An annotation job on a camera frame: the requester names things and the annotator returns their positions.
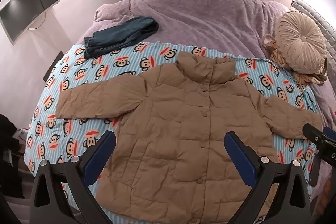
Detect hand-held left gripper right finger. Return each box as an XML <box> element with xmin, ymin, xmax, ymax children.
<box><xmin>224</xmin><ymin>131</ymin><xmax>311</xmax><ymax>224</ymax></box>

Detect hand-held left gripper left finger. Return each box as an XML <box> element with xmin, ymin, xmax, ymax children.
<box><xmin>28</xmin><ymin>130</ymin><xmax>117</xmax><ymax>224</ymax></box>

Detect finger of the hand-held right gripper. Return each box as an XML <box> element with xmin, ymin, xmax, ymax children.
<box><xmin>322</xmin><ymin>126</ymin><xmax>336</xmax><ymax>141</ymax></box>
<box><xmin>302</xmin><ymin>123</ymin><xmax>328</xmax><ymax>148</ymax></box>

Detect brown puffer jacket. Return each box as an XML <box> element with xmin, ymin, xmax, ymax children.
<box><xmin>56</xmin><ymin>51</ymin><xmax>323</xmax><ymax>224</ymax></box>

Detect monkey print striped blanket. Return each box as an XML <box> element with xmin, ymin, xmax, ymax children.
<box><xmin>23</xmin><ymin>40</ymin><xmax>321</xmax><ymax>224</ymax></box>

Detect round beige pleated cushion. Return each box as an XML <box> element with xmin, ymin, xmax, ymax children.
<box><xmin>274</xmin><ymin>11</ymin><xmax>328</xmax><ymax>75</ymax></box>

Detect grey quilted headboard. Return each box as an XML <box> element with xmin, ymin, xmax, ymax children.
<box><xmin>290</xmin><ymin>0</ymin><xmax>336</xmax><ymax>41</ymax></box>

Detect dark blue jeans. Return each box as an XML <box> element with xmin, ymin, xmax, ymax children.
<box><xmin>84</xmin><ymin>16</ymin><xmax>159</xmax><ymax>59</ymax></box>

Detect purple fleece blanket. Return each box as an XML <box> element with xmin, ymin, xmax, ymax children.
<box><xmin>94</xmin><ymin>0</ymin><xmax>336</xmax><ymax>198</ymax></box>

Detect grey framed monitor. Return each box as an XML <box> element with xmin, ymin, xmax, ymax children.
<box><xmin>0</xmin><ymin>0</ymin><xmax>60</xmax><ymax>45</ymax></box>

